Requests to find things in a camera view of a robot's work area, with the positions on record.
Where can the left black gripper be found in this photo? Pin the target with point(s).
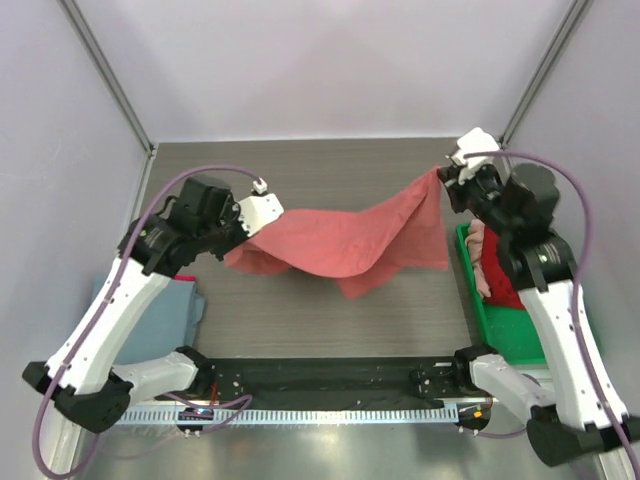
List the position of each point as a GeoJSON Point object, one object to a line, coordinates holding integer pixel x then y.
{"type": "Point", "coordinates": [240, 237]}

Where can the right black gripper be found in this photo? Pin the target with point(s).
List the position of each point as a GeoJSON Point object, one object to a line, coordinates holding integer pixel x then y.
{"type": "Point", "coordinates": [454, 186]}

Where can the salmon pink t shirt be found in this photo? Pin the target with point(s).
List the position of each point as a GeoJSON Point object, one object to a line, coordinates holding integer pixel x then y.
{"type": "Point", "coordinates": [362, 250]}

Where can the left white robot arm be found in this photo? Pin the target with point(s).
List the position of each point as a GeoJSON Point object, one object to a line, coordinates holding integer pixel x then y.
{"type": "Point", "coordinates": [149, 256]}

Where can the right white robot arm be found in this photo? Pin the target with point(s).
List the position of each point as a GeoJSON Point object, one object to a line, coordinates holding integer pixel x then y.
{"type": "Point", "coordinates": [582, 414]}

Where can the light pink t shirt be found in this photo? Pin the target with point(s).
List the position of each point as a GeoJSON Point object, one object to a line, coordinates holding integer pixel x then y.
{"type": "Point", "coordinates": [474, 242]}

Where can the dark red t shirt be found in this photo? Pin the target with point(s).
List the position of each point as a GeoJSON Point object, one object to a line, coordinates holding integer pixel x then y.
{"type": "Point", "coordinates": [502, 293]}

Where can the folded blue t shirt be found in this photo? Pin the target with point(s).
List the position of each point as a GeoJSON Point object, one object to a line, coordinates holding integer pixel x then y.
{"type": "Point", "coordinates": [169, 322]}

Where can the green plastic bin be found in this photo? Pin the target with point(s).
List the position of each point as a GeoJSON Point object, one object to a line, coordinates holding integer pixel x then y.
{"type": "Point", "coordinates": [510, 331]}

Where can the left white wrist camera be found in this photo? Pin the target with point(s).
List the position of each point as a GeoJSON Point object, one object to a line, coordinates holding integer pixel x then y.
{"type": "Point", "coordinates": [259, 209]}

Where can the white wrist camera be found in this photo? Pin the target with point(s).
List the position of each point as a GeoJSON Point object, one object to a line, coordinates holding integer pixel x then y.
{"type": "Point", "coordinates": [472, 151]}
{"type": "Point", "coordinates": [259, 209]}

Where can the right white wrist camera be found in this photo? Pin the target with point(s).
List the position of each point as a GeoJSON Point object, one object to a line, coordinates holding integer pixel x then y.
{"type": "Point", "coordinates": [472, 151]}

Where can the slotted cable duct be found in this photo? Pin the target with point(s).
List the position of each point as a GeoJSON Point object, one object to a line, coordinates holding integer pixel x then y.
{"type": "Point", "coordinates": [182, 415]}

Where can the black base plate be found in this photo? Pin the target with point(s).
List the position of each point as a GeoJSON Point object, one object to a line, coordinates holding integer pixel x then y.
{"type": "Point", "coordinates": [343, 384]}

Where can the right aluminium frame post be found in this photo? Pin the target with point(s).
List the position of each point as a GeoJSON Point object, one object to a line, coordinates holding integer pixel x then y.
{"type": "Point", "coordinates": [558, 43]}

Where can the aluminium frame post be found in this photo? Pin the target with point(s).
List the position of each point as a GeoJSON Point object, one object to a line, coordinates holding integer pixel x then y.
{"type": "Point", "coordinates": [90, 43]}
{"type": "Point", "coordinates": [558, 43]}

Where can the aluminium front rail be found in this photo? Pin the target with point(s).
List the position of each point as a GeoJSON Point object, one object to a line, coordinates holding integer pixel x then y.
{"type": "Point", "coordinates": [145, 380]}

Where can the left aluminium frame post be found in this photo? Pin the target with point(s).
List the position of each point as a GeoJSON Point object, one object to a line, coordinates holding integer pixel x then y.
{"type": "Point", "coordinates": [90, 43]}

